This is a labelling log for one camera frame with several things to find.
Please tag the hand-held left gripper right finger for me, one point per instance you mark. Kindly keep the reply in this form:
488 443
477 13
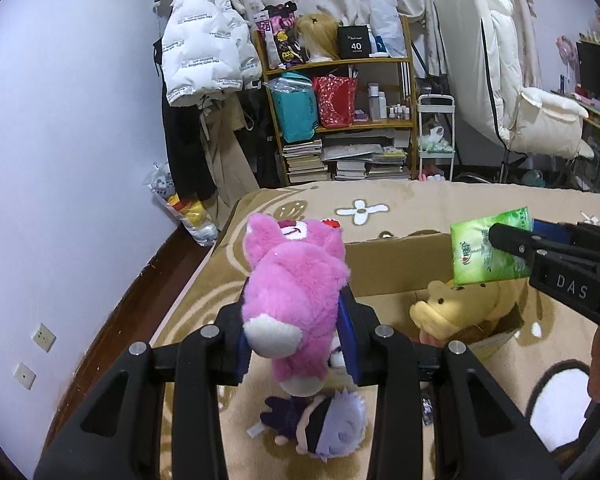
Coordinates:
347 342

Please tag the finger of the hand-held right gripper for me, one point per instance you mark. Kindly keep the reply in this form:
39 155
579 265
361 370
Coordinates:
510 240
550 230

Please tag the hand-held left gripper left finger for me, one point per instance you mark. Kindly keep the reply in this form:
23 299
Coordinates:
230 342

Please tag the green tissue packet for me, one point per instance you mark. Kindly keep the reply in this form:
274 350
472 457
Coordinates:
472 250

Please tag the pink plush bear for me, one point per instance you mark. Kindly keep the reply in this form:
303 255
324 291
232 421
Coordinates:
295 285

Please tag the cardboard box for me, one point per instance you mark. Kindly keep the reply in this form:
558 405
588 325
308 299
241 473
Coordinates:
380 270

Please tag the yellow plush bear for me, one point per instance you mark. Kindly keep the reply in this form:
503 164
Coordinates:
445 310

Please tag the purple plush doll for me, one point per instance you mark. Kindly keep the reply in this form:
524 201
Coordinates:
330 425

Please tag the brown and white slipper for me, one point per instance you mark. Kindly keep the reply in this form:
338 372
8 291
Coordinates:
555 410

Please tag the white trolley cart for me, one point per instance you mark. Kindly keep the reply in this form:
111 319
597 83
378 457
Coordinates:
435 125

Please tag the clear plastic bag with toys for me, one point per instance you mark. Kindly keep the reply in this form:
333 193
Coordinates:
190 210

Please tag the stack of papers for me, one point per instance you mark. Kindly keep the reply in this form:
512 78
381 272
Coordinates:
370 157

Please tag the black monitor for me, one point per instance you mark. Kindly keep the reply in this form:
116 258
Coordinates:
597 70

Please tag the pink desk fan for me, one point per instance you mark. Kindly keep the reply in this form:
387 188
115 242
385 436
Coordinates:
566 52

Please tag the white padded chair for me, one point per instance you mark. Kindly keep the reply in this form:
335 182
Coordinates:
495 60

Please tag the beige hanging coat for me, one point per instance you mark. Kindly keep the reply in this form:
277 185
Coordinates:
230 160

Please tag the stack of books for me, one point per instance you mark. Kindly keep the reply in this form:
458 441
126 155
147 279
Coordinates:
305 165

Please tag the group of white cosmetic bottles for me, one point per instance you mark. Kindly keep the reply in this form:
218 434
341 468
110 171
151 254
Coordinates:
377 102

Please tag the black hanging clothes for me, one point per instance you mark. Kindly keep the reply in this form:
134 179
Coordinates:
185 150

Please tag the black tote bag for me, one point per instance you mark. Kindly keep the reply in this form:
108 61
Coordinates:
265 145

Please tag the red patterned bag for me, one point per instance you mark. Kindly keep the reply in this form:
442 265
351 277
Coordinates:
335 102

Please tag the teal bag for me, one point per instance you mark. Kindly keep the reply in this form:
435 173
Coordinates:
294 110

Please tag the wooden shelf unit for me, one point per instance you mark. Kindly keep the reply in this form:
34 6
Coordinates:
340 62

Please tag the white plastic bag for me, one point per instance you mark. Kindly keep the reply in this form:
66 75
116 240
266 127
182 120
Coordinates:
387 25

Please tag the black box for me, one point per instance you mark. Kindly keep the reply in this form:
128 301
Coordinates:
354 41

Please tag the blonde wig head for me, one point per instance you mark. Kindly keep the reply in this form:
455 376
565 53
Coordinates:
317 35

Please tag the purple and pink package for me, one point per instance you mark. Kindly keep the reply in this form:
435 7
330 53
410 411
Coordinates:
280 35

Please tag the white puffer jacket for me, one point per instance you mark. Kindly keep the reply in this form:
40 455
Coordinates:
205 35

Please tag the white wall socket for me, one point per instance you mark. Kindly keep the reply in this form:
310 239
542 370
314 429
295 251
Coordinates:
43 337
24 376

